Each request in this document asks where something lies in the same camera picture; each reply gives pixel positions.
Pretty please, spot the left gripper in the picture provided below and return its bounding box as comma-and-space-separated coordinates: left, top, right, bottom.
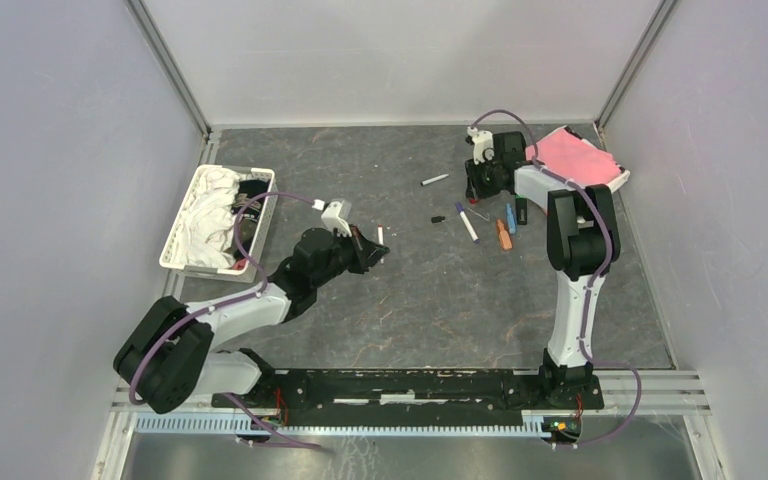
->
312, 223, 388, 289

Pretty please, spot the green marker pen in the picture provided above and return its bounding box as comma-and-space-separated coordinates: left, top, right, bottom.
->
514, 196, 528, 226

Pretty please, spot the white purple marker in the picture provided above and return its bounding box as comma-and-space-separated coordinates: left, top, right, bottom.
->
455, 202, 480, 244

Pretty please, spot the blue pen cap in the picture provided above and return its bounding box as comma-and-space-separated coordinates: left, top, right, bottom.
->
505, 204, 517, 235

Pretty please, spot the orange pen cap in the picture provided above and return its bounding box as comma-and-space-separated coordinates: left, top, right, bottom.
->
495, 219, 513, 251

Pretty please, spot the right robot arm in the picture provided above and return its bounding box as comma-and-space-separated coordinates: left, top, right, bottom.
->
465, 126, 620, 408

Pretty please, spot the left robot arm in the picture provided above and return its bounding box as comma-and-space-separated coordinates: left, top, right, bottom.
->
113, 226, 390, 414

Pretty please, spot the pink folded cloth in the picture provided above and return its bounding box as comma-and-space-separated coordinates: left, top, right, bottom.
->
525, 127, 625, 186

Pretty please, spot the black cloth in basket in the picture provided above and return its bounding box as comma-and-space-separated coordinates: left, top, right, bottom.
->
230, 179, 269, 261

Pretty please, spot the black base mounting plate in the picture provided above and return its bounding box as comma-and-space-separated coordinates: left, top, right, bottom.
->
240, 369, 605, 427

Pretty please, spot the white cloth in basket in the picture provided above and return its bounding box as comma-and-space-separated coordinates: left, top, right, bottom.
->
169, 165, 245, 269

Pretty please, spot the white plastic basket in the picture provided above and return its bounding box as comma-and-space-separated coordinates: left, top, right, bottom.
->
159, 164, 277, 283

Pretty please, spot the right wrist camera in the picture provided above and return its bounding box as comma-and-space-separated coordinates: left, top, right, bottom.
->
466, 127, 495, 165

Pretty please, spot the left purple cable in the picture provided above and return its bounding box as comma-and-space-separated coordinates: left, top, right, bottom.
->
128, 192, 322, 452

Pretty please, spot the aluminium frame rail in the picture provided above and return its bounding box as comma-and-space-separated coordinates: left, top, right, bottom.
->
112, 368, 710, 439

